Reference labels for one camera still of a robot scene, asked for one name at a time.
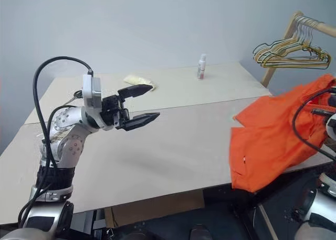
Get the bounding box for small clear spray bottle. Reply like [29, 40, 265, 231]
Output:
[196, 53, 208, 81]

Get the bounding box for orange shorts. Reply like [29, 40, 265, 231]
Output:
[229, 74, 336, 194]

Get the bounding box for cream white pouch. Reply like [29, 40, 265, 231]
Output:
[123, 75, 159, 92]

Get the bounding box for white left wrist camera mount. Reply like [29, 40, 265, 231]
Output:
[82, 74, 118, 132]

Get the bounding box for black handled scissors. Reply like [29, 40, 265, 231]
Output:
[62, 90, 84, 106]

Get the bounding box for dark rounded shape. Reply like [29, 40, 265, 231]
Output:
[189, 224, 211, 240]

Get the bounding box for black metal table frame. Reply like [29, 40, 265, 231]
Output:
[68, 208, 116, 240]

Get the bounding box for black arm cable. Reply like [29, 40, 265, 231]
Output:
[17, 56, 95, 229]
[292, 86, 336, 158]

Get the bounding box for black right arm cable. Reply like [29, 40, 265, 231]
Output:
[292, 86, 336, 158]

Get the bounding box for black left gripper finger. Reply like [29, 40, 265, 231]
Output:
[122, 112, 161, 132]
[117, 84, 154, 99]

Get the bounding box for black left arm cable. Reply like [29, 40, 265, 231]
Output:
[17, 56, 95, 229]

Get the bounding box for brown cardboard panel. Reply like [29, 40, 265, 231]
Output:
[104, 189, 205, 229]

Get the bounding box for light wooden clothes rack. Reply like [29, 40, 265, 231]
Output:
[260, 11, 336, 89]

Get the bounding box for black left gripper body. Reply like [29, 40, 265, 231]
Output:
[100, 94, 130, 130]

